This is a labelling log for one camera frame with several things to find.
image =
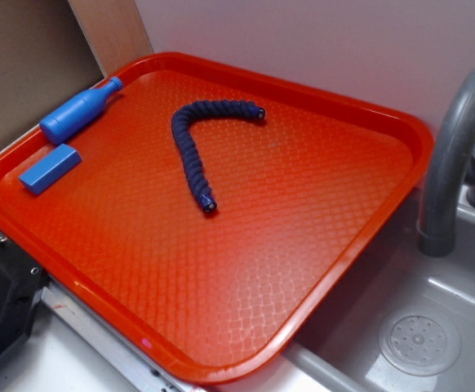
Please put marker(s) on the blue rectangular block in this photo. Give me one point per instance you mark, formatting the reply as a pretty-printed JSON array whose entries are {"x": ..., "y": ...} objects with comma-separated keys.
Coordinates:
[{"x": 49, "y": 169}]

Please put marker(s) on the orange plastic tray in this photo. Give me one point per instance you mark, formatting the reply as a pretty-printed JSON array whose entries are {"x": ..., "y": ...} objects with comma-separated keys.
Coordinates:
[{"x": 214, "y": 208}]

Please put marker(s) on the blue toy bottle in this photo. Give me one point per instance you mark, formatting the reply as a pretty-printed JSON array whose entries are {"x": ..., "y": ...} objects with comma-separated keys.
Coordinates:
[{"x": 76, "y": 113}]

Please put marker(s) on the grey curved faucet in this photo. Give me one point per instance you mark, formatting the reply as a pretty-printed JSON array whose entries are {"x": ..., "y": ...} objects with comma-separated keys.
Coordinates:
[{"x": 447, "y": 173}]

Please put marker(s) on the light wooden board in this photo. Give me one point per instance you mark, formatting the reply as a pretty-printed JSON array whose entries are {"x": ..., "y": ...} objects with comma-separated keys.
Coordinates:
[{"x": 114, "y": 31}]

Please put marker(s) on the grey toy sink basin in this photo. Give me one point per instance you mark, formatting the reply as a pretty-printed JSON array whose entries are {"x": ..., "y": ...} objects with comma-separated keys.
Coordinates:
[{"x": 338, "y": 345}]

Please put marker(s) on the round sink drain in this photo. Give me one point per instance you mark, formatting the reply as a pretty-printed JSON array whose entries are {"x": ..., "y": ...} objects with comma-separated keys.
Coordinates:
[{"x": 419, "y": 343}]

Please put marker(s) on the black metal bracket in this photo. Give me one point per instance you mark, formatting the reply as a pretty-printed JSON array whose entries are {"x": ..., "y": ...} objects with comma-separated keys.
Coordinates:
[{"x": 21, "y": 282}]

